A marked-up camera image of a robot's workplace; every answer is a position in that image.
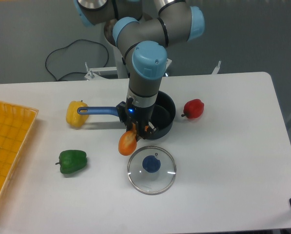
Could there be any long orange bread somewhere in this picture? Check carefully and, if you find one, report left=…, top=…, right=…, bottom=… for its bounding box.
left=118, top=123, right=137, bottom=156

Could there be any glass lid blue knob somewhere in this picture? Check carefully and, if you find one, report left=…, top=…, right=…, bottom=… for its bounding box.
left=127, top=146, right=176, bottom=195

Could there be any white table clamp bracket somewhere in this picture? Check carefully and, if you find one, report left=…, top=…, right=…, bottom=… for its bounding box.
left=212, top=61, right=221, bottom=75

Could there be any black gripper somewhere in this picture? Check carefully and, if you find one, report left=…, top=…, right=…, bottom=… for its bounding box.
left=116, top=101, right=159, bottom=141

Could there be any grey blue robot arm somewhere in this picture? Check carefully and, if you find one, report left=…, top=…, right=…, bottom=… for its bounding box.
left=74, top=0, right=205, bottom=139

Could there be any red bell pepper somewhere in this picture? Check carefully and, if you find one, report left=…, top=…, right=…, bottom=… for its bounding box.
left=181, top=99, right=204, bottom=119

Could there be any yellow plastic basket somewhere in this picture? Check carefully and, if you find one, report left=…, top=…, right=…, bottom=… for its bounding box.
left=0, top=101, right=39, bottom=197

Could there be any black cable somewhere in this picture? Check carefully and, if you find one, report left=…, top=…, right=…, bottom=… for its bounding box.
left=45, top=39, right=109, bottom=82

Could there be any yellow bell pepper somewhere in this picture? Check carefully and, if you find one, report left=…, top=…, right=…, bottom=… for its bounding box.
left=66, top=100, right=89, bottom=128

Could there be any dark pot blue handle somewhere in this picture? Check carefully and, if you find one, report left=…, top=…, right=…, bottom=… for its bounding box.
left=78, top=91, right=175, bottom=138

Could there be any green bell pepper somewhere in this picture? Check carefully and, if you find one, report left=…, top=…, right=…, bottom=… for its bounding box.
left=55, top=150, right=88, bottom=175

